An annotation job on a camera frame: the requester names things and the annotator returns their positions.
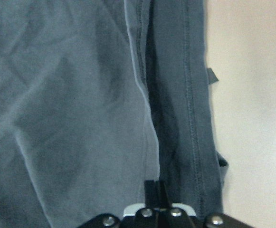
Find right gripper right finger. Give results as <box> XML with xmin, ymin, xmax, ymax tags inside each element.
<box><xmin>157</xmin><ymin>180</ymin><xmax>172</xmax><ymax>211</ymax></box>

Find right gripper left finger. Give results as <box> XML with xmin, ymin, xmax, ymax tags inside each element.
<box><xmin>144</xmin><ymin>180</ymin><xmax>159</xmax><ymax>211</ymax></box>

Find black graphic t-shirt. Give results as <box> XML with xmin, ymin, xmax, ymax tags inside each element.
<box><xmin>0</xmin><ymin>0</ymin><xmax>228</xmax><ymax>228</ymax></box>

